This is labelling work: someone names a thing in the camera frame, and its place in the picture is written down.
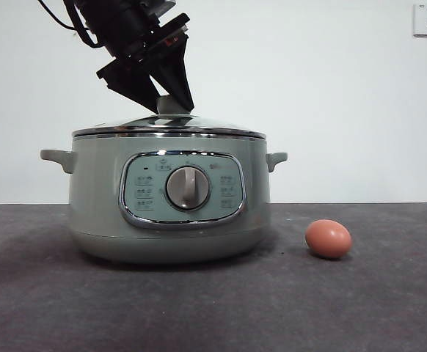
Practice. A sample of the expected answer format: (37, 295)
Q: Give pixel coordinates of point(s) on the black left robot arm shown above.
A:
(114, 22)

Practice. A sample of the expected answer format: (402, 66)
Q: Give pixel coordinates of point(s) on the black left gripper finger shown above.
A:
(175, 80)
(133, 82)

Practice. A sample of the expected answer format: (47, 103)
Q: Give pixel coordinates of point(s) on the glass lid with green knob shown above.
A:
(169, 122)

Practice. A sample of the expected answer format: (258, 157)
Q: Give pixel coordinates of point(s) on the pale green electric cooking pot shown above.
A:
(96, 190)

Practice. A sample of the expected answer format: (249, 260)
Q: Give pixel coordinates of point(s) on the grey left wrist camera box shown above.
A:
(160, 4)

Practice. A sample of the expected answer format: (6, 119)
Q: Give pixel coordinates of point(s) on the brown egg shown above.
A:
(328, 239)

